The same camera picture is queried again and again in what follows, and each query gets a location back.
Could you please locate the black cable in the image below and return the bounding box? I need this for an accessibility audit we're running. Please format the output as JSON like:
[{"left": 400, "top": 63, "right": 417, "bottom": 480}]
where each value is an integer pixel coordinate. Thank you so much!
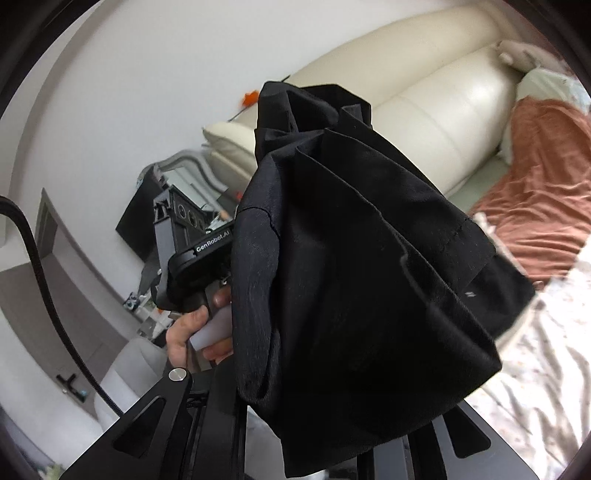
[{"left": 0, "top": 194, "right": 126, "bottom": 418}]

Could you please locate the person's left hand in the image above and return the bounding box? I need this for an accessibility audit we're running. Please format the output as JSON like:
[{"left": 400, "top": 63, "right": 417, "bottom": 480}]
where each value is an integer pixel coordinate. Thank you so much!
[{"left": 165, "top": 306, "right": 233, "bottom": 372}]

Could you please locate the white floral bed sheet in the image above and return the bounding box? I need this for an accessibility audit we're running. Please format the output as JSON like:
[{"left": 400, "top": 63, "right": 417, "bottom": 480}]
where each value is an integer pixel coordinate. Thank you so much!
[{"left": 467, "top": 246, "right": 590, "bottom": 479}]

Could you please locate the black garment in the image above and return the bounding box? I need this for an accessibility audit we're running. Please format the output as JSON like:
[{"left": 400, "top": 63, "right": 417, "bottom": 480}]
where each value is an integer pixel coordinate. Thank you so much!
[{"left": 231, "top": 81, "right": 535, "bottom": 477}]

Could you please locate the cream leather headboard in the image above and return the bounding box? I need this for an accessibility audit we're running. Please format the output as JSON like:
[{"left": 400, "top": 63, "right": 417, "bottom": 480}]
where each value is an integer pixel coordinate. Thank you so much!
[{"left": 201, "top": 4, "right": 523, "bottom": 199}]

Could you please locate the white bedside table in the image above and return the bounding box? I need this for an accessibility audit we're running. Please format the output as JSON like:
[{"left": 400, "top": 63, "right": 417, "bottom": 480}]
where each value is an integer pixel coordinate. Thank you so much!
[{"left": 123, "top": 269, "right": 174, "bottom": 348}]

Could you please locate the light green pillow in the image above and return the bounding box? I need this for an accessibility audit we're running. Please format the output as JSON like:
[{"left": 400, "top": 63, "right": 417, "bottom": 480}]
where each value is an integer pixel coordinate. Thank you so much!
[{"left": 500, "top": 68, "right": 590, "bottom": 169}]

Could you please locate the rust orange blanket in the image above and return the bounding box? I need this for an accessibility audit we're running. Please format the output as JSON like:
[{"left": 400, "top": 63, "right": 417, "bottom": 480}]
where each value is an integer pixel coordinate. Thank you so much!
[{"left": 470, "top": 97, "right": 590, "bottom": 284}]

